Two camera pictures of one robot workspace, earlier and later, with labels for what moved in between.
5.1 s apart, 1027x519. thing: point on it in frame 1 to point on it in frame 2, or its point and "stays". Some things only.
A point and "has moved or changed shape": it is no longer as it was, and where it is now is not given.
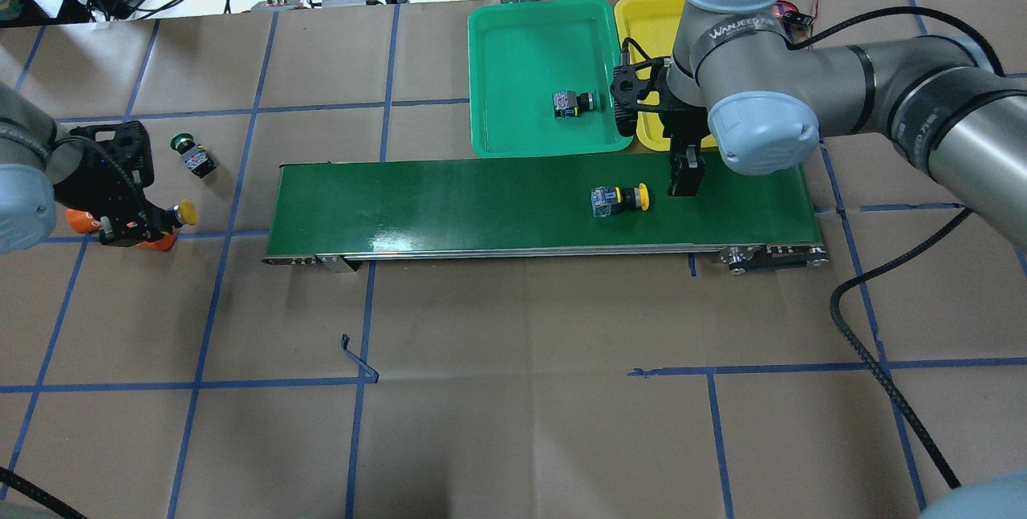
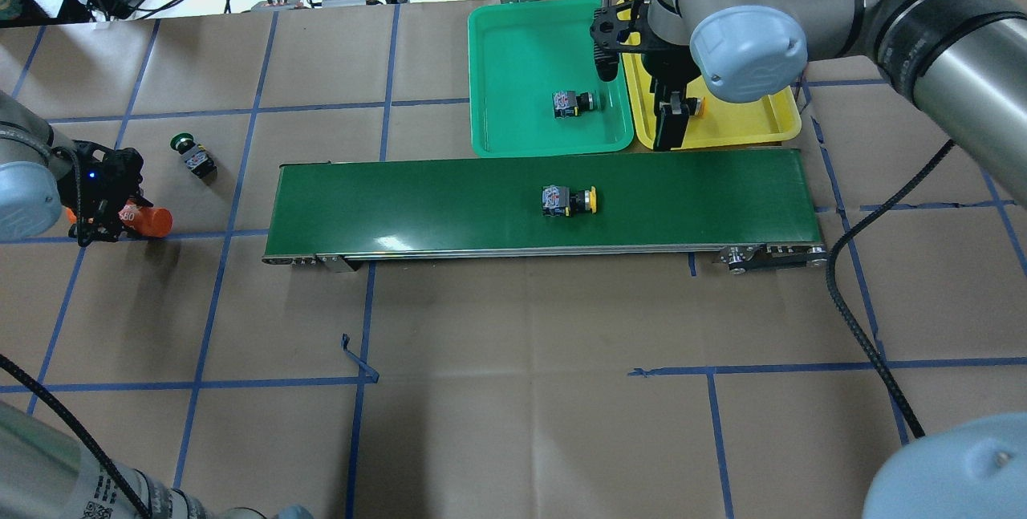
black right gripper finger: (687, 166) to (672, 112)
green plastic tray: (540, 78) stays
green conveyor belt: (340, 213) stays
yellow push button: (185, 212) to (558, 200)
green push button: (567, 104) stays
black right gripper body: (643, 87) to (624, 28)
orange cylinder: (163, 244) has moved or changed shape
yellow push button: (606, 200) has moved or changed shape
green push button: (195, 155) stays
